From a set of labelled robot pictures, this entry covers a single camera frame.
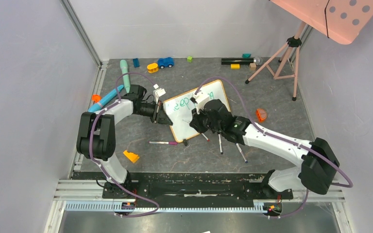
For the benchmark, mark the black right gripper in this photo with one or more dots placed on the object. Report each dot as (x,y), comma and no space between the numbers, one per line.
(201,119)

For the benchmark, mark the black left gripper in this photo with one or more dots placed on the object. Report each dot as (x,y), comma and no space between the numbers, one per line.
(159,116)

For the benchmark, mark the white board orange frame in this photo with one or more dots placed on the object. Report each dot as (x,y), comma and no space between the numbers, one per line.
(180,107)

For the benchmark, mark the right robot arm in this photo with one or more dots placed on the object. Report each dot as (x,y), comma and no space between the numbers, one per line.
(315,162)

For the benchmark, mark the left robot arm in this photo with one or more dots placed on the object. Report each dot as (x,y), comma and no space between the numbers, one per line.
(96,138)

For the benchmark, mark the red capped marker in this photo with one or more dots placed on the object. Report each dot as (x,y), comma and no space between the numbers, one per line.
(206,138)

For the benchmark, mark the black capped marker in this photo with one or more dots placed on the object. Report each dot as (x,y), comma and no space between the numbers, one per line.
(220,143)

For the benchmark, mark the purple capped marker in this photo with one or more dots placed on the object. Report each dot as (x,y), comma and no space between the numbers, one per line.
(163,142)

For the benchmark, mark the yellow toy wedge block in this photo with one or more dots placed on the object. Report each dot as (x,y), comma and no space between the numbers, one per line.
(131,156)

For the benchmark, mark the yellow oval toy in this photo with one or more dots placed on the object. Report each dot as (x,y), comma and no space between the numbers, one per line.
(153,67)

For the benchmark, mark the orange toy brick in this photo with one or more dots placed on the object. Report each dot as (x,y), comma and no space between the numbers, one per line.
(261,115)

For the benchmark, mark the light blue toy pen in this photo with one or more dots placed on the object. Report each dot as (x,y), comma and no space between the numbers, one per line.
(106,99)

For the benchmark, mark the blue toy car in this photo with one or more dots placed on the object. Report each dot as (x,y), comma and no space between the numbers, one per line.
(165,62)

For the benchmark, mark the blue capped marker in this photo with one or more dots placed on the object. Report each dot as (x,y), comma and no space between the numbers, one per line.
(241,153)

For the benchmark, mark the yellow small brick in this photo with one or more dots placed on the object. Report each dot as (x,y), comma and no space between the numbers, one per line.
(235,66)

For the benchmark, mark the black cylinder tube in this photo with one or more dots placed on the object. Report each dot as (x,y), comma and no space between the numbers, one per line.
(240,61)

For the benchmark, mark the dark blue small brick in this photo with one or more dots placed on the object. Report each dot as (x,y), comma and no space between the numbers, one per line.
(136,62)

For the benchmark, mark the mint green toy pen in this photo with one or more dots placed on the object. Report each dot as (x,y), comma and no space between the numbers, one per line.
(124,69)

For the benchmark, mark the orange small toy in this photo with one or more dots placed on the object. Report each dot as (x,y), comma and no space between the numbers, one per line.
(96,98)

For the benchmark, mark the teal small block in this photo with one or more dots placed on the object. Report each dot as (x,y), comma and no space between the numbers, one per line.
(246,55)

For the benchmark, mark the clear small ball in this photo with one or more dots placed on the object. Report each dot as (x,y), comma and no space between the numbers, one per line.
(258,61)

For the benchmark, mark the pink tripod stand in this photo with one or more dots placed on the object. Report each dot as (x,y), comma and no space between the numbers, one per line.
(292,44)

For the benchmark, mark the pink perforated panel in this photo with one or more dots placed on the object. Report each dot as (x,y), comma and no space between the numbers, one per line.
(339,20)

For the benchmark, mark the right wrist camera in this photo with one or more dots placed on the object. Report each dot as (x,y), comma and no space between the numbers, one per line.
(199,100)

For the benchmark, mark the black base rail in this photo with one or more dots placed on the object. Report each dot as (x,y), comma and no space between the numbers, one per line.
(190,190)

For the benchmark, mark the white cable duct strip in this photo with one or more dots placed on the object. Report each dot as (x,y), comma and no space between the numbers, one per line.
(119,206)

